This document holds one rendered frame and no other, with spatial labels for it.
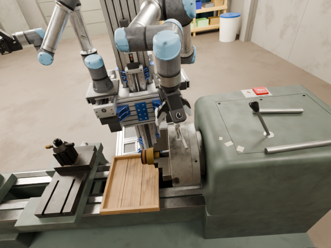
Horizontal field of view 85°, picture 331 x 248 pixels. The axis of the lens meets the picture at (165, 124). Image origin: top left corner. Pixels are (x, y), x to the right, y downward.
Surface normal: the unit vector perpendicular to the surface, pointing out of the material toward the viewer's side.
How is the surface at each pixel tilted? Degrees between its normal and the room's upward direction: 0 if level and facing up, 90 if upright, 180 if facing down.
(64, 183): 0
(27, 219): 0
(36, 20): 90
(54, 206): 0
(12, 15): 82
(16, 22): 82
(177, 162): 53
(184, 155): 44
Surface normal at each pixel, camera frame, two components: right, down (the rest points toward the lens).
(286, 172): 0.03, 0.64
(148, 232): -0.10, -0.76
